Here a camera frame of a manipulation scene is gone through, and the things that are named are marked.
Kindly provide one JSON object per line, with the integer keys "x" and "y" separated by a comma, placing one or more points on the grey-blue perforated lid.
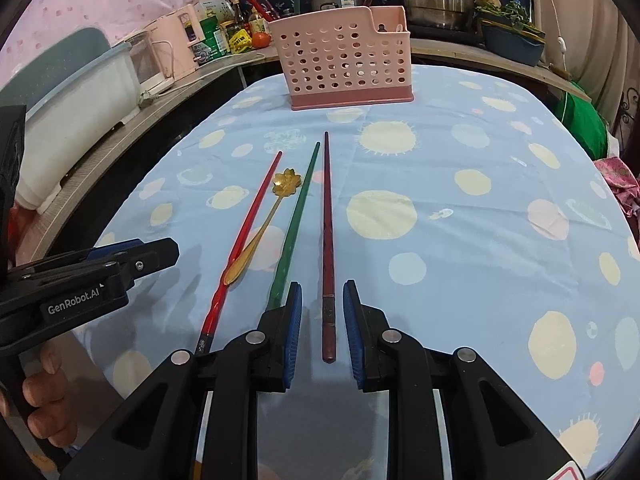
{"x": 65, "y": 60}

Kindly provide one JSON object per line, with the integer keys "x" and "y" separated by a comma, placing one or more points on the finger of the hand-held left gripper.
{"x": 155, "y": 257}
{"x": 117, "y": 249}

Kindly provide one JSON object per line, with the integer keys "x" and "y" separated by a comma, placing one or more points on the green white packet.
{"x": 212, "y": 40}

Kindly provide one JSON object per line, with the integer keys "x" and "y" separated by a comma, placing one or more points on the purple chopstick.
{"x": 262, "y": 2}

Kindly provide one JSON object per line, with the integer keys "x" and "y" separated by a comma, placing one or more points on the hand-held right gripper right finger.
{"x": 352, "y": 330}

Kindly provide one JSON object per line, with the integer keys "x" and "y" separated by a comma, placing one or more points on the pink floral cloth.
{"x": 620, "y": 190}

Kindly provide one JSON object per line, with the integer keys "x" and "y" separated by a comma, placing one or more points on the white plastic tub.
{"x": 75, "y": 110}

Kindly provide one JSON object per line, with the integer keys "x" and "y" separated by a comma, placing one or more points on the pink perforated utensil basket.
{"x": 345, "y": 60}

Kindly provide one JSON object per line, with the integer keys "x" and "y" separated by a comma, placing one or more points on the beige curtain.
{"x": 600, "y": 35}

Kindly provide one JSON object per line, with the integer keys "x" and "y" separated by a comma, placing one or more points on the green cloth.
{"x": 582, "y": 120}

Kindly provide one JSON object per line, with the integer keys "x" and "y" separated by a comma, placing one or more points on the blue planter with plants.
{"x": 510, "y": 35}

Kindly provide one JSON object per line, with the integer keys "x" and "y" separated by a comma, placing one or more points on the red tomato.
{"x": 261, "y": 40}

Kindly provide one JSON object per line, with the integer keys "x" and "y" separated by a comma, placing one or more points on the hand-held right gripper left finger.
{"x": 292, "y": 335}

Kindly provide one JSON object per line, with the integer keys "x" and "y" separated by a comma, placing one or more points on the yellow oil bottle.
{"x": 257, "y": 22}

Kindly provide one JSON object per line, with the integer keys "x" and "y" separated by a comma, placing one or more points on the blue spotted tablecloth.
{"x": 450, "y": 235}

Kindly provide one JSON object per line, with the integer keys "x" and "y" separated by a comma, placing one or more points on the person's left hand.
{"x": 45, "y": 390}

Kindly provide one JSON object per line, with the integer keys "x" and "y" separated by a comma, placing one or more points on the gold flower spoon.
{"x": 286, "y": 182}

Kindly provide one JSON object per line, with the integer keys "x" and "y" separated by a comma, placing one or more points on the yellow packet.
{"x": 240, "y": 40}

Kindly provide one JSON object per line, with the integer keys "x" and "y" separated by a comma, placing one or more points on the dark sauce bottle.
{"x": 240, "y": 10}

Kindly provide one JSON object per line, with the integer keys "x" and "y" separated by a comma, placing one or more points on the clear plastic container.
{"x": 147, "y": 60}

